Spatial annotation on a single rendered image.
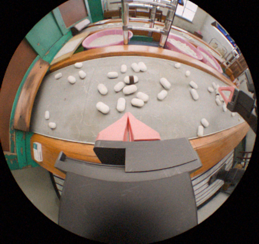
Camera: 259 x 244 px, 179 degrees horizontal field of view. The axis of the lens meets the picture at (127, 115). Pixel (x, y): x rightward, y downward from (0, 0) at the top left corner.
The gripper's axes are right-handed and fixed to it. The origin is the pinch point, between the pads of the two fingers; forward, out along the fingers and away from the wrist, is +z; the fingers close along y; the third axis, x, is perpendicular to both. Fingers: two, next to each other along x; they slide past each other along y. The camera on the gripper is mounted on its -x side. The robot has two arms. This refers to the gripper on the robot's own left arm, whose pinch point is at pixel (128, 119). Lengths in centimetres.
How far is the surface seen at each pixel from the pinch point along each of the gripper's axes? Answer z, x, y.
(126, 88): 10.1, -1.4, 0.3
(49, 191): -43, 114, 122
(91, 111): 7.6, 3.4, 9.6
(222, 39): 252, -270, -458
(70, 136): 2.1, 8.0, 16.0
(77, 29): 48, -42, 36
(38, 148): -4.9, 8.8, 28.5
